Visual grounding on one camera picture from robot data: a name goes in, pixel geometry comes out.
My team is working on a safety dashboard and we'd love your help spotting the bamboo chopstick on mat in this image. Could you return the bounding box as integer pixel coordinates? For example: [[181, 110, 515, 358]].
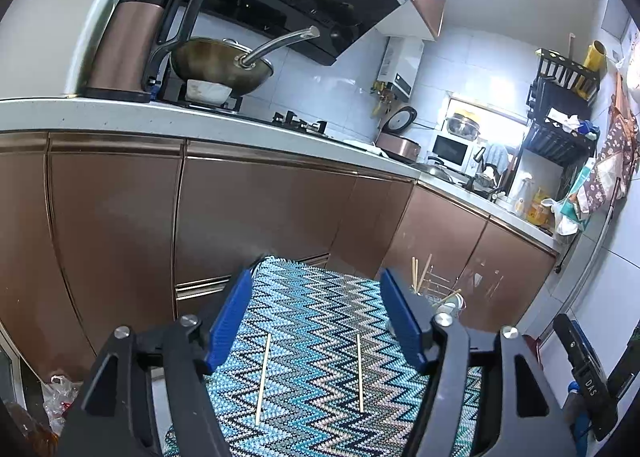
[[356, 333, 364, 414], [255, 333, 272, 425]]

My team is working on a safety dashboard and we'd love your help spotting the chopstick in holder left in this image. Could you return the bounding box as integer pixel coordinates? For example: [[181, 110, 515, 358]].
[[411, 257, 419, 293]]

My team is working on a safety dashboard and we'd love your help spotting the blue hanging towel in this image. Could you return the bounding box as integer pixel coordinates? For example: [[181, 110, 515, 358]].
[[483, 143, 509, 176]]

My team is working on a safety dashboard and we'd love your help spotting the yellow bottle on counter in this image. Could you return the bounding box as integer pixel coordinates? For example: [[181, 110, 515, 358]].
[[526, 187, 551, 226]]

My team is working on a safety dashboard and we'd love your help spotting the white water heater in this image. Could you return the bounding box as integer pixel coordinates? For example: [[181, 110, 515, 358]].
[[376, 36, 424, 102]]

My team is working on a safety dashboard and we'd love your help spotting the chopstick in holder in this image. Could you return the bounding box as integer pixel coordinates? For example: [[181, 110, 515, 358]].
[[416, 253, 433, 293], [411, 257, 419, 293]]

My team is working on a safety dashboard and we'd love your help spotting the yellow roll on rack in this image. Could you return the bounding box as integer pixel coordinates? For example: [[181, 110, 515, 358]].
[[582, 40, 606, 76]]

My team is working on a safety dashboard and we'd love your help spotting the steel pot lid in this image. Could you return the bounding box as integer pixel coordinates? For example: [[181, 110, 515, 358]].
[[418, 164, 456, 184]]

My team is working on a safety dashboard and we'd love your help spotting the chopstick in holder right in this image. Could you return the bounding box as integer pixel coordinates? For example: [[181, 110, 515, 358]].
[[416, 253, 433, 293]]

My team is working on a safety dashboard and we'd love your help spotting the gas stove top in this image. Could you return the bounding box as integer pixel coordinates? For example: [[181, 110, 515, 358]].
[[155, 96, 378, 144]]

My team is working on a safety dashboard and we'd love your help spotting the copper rice cooker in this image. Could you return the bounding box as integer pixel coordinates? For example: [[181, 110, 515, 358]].
[[375, 105, 421, 163]]

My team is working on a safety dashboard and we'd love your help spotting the black wall rack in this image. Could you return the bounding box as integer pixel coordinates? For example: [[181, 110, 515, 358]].
[[515, 48, 600, 197]]

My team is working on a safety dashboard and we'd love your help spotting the white bowl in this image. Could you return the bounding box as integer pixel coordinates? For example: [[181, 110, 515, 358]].
[[184, 79, 232, 106]]

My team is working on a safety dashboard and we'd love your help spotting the bamboo chopstick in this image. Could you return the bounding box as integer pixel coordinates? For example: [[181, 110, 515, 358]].
[[433, 289, 461, 307], [255, 333, 272, 425], [356, 333, 364, 414]]

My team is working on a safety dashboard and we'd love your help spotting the white microwave oven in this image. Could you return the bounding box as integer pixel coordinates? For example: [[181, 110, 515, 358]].
[[431, 132, 475, 172]]

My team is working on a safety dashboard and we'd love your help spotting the clear utensil holder basket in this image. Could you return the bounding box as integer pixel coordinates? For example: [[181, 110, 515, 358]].
[[411, 273, 466, 318]]

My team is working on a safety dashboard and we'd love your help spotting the zigzag patterned table mat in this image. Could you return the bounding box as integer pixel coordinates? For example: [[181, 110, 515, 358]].
[[162, 254, 484, 457]]

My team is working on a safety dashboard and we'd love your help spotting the patterned hanging cloth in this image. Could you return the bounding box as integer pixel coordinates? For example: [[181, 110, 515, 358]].
[[574, 73, 639, 221]]

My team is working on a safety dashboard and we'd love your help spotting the steel pot on microwave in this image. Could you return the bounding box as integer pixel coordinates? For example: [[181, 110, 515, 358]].
[[446, 112, 480, 140]]

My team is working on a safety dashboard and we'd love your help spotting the copper electric kettle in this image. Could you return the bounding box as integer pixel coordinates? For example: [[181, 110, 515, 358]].
[[81, 0, 204, 102]]

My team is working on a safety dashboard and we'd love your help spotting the brass wok with handle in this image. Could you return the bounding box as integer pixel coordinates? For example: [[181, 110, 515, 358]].
[[170, 26, 320, 96]]

